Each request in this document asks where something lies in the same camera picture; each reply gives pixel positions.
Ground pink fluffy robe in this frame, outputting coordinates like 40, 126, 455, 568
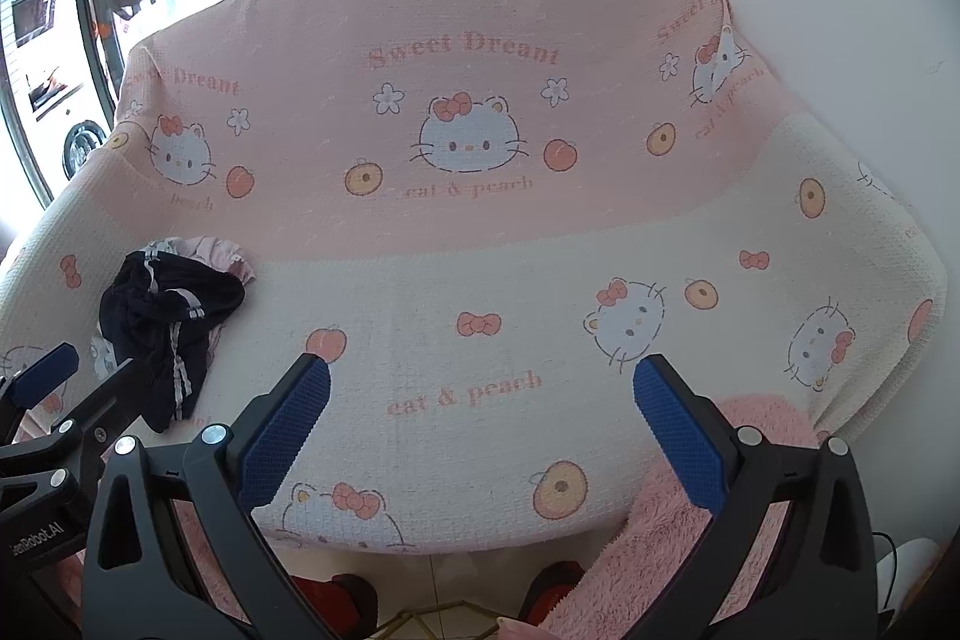
551, 394, 833, 640

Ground pink cat print blanket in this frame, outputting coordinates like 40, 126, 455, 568
0, 0, 947, 555

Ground navy blue shorts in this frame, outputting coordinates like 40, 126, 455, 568
100, 248, 247, 435

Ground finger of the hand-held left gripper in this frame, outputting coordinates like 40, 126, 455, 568
45, 355, 155, 457
0, 344, 81, 417

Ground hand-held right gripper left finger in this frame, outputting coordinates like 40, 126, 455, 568
81, 351, 332, 640

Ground round washing machine door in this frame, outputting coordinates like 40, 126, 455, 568
61, 119, 106, 172

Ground black built-in oven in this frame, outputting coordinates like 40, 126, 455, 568
7, 0, 61, 45

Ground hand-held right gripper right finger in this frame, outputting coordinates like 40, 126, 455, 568
632, 353, 878, 640

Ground gold wire frame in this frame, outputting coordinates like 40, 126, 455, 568
367, 599, 526, 640

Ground pink printed pants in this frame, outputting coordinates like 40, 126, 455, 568
174, 235, 260, 290

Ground white shoe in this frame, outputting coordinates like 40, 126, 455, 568
874, 535, 942, 611

